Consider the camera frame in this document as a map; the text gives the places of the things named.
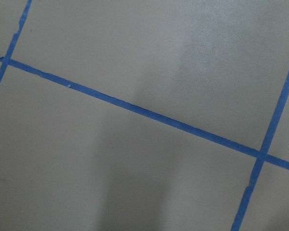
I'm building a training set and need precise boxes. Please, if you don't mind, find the brown paper table cover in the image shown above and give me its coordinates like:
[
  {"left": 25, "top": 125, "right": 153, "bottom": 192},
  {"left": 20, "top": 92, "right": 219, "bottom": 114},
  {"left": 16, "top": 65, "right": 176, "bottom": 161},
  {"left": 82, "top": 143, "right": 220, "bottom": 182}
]
[{"left": 0, "top": 0, "right": 289, "bottom": 231}]

